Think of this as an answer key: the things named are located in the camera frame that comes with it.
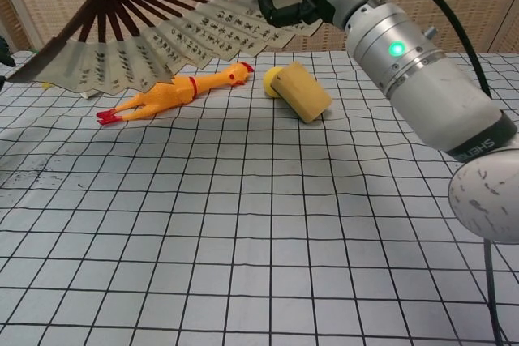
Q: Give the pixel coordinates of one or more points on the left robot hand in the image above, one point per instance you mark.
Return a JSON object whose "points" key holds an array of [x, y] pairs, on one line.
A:
{"points": [[5, 52]]}

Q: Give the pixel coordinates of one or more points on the grey grid-pattern tablecloth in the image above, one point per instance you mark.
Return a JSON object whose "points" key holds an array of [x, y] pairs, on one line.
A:
{"points": [[202, 220]]}

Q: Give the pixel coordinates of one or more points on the yellow ball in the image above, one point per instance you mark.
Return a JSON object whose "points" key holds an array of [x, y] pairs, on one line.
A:
{"points": [[269, 80]]}

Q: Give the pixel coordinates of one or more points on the yellow rubber chicken toy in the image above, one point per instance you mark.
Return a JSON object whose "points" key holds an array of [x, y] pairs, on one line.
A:
{"points": [[162, 99]]}

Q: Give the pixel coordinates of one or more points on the paper folding fan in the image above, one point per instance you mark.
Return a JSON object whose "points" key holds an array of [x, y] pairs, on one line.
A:
{"points": [[121, 58]]}

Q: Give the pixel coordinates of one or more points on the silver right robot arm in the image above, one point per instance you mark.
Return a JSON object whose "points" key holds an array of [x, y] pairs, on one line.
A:
{"points": [[438, 90]]}

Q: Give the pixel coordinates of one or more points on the yellow sponge block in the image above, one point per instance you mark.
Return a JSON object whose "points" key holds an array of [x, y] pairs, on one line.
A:
{"points": [[304, 95]]}

